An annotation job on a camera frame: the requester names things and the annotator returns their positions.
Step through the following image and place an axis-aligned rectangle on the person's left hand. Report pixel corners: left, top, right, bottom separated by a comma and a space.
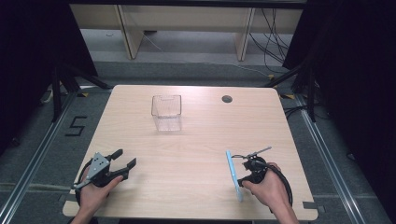
78, 174, 124, 217

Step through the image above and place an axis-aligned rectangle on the light blue board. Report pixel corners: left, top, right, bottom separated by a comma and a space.
225, 149, 245, 203

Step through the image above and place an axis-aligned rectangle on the person's right hand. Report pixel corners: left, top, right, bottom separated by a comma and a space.
241, 161, 291, 210

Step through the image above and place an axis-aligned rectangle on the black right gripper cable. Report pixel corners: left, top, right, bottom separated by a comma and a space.
266, 163, 294, 209

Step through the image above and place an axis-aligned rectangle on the grey metal floor rail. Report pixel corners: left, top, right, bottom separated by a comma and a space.
293, 92, 370, 224
0, 91, 78, 224

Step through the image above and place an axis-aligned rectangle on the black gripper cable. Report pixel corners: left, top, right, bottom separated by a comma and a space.
266, 163, 294, 209
74, 158, 95, 206

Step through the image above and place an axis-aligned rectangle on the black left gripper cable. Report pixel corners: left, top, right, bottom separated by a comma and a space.
74, 158, 95, 206

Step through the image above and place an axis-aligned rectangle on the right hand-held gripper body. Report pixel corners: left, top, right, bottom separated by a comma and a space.
242, 146, 273, 185

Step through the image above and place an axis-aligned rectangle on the black tape floor mark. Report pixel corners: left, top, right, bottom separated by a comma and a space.
64, 116, 89, 137

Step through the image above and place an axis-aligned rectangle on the black curtain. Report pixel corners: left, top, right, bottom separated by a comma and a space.
281, 0, 396, 216
0, 0, 99, 157

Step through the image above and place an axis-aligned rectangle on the black metal stand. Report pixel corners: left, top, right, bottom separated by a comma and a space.
262, 60, 318, 123
49, 60, 113, 123

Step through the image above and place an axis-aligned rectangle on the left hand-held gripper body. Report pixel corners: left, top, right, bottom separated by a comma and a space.
73, 151, 130, 190

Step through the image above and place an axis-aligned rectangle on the clear plastic container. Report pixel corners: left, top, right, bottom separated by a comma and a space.
150, 94, 183, 133

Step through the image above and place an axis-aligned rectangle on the bundle of black cables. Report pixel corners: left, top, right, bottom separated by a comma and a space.
247, 7, 295, 75

